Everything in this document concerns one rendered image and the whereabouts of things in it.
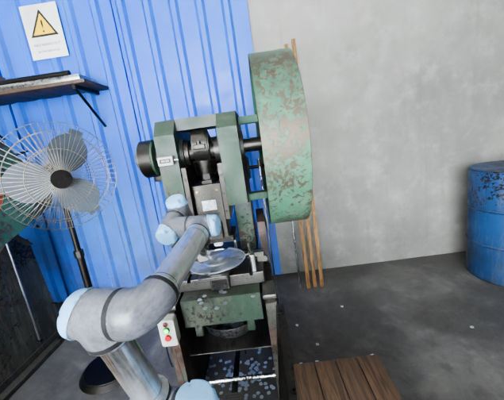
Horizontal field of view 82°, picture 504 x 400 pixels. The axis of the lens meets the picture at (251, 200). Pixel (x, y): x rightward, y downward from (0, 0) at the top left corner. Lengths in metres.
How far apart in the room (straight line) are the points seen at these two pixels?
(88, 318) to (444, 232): 3.08
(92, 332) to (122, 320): 0.08
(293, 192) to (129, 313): 0.74
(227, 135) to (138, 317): 0.91
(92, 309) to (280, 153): 0.76
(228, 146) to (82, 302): 0.89
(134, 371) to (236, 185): 0.85
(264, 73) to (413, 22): 2.05
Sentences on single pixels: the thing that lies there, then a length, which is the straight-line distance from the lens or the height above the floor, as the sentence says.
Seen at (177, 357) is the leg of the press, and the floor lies 0.39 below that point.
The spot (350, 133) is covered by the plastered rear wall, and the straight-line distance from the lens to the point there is 2.79.
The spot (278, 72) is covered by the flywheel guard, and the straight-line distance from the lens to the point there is 1.21.
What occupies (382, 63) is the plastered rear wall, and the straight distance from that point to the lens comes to 2.93.
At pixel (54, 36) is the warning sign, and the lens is 3.14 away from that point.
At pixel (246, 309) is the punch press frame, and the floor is 0.56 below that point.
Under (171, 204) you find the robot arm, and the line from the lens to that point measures 1.09.
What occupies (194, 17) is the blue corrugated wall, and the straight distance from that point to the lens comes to 2.82.
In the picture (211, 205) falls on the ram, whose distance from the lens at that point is 1.47.
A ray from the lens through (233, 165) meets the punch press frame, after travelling 1.38.
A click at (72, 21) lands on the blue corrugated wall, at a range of 3.10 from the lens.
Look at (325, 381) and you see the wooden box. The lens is 1.45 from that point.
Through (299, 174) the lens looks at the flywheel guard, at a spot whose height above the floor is 1.21.
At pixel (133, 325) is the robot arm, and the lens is 0.71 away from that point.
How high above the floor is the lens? 1.38
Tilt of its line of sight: 13 degrees down
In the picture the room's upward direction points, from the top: 8 degrees counter-clockwise
